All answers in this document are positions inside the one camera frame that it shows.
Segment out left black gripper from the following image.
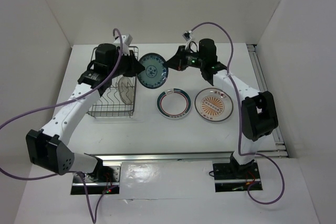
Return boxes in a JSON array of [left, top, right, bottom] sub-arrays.
[[108, 49, 144, 78]]

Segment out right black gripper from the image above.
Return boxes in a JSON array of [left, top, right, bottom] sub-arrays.
[[163, 45, 205, 71]]

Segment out clear glass plate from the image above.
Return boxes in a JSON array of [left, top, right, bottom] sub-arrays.
[[118, 77, 134, 105]]

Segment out blue patterned plate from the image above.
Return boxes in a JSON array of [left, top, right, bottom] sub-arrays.
[[137, 52, 169, 89]]

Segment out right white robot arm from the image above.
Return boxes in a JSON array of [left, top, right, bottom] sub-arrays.
[[164, 38, 278, 178]]

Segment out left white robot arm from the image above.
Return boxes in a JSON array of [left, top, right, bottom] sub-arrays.
[[26, 34, 144, 182]]

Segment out green red rimmed plate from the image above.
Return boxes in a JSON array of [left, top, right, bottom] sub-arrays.
[[156, 88, 192, 120]]

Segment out orange sunburst plate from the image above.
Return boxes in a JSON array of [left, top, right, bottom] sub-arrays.
[[194, 88, 234, 122]]

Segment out grey wire dish rack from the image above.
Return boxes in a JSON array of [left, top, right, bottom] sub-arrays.
[[83, 44, 138, 118]]

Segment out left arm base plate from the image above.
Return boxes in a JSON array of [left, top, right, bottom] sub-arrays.
[[70, 164, 121, 195]]

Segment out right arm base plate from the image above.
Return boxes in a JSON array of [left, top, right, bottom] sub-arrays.
[[208, 162, 263, 193]]

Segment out aluminium frame rail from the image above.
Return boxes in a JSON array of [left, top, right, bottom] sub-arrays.
[[40, 43, 289, 162]]

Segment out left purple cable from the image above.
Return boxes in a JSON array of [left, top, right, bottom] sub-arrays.
[[0, 28, 124, 223]]

